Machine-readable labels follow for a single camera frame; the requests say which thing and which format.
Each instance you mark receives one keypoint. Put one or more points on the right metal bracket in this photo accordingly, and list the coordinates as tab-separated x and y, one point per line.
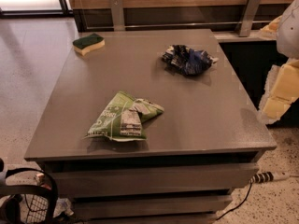
248	16

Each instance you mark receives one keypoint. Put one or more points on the green and yellow sponge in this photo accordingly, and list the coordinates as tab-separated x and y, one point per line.
88	43

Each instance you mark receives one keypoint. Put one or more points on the wooden counter panel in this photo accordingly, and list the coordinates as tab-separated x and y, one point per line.
216	15

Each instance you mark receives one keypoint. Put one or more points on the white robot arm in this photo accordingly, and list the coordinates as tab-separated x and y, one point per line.
288	32

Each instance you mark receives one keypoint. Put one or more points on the black wire basket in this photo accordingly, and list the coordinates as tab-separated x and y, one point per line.
27	203

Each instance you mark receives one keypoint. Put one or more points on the left metal bracket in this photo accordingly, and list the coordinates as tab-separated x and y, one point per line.
117	14

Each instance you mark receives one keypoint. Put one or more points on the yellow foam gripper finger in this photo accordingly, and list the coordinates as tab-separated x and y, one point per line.
270	30
281	89

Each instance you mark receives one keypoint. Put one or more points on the lower grey drawer front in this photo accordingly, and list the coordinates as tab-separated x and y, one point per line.
152	207

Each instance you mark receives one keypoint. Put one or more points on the upper grey drawer front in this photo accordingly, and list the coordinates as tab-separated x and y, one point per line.
154	180

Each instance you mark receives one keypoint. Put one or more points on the blue crumpled chip bag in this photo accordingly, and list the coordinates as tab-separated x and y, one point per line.
187	61

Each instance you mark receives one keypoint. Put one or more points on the grey drawer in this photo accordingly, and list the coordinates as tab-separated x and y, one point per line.
154	180
152	207

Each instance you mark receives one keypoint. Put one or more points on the green jalapeno chip bag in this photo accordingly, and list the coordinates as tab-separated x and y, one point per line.
122	119

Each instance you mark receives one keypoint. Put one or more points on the metal bracket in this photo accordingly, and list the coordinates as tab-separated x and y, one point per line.
117	14
248	16

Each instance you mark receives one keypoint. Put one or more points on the grey drawer cabinet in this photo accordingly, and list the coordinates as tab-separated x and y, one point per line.
153	128

